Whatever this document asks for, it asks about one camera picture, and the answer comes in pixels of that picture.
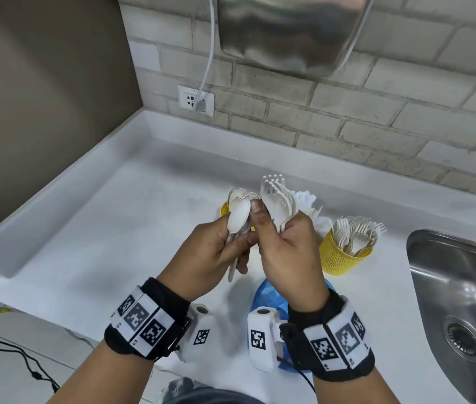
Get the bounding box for person's right hand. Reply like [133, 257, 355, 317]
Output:
[249, 199, 330, 313]

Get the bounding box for person's left hand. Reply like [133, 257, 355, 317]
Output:
[155, 214, 260, 302]

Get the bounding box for blue plastic bag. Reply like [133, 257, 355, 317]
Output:
[249, 277, 336, 375]

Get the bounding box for stack of white knives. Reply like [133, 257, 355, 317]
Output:
[292, 190, 333, 240]

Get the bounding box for bundle of white plastic cutlery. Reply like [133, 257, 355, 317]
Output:
[225, 199, 260, 283]

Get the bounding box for bundle of white forks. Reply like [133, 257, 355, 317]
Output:
[259, 173, 300, 234]

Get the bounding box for stack of white spoons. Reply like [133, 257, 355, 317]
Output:
[227, 187, 260, 205]

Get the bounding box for person's dark shorts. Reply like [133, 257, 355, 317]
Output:
[170, 387, 264, 404]

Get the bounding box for black left wristband with markers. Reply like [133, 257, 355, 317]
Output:
[104, 277, 192, 360]

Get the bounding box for black wristband with markers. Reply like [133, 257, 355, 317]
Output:
[104, 277, 192, 360]
[279, 289, 376, 383]

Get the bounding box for black right wristband with markers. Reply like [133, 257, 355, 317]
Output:
[279, 289, 376, 383]

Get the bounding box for grey shoe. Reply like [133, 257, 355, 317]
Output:
[164, 377, 196, 400]

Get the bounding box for stainless steel sink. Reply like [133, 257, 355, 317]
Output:
[406, 229, 476, 404]

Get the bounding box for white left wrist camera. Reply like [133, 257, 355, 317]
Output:
[175, 303, 215, 364]

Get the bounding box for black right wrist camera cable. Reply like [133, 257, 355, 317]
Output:
[276, 356, 316, 394]

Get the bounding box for white wall socket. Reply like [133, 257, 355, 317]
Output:
[177, 84, 216, 117]

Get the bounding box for white plug with cable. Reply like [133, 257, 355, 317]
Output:
[194, 0, 218, 113]

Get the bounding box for black floor cable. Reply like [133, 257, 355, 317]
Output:
[0, 320, 60, 392]

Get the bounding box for stainless steel wall appliance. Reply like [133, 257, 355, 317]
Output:
[217, 0, 376, 77]

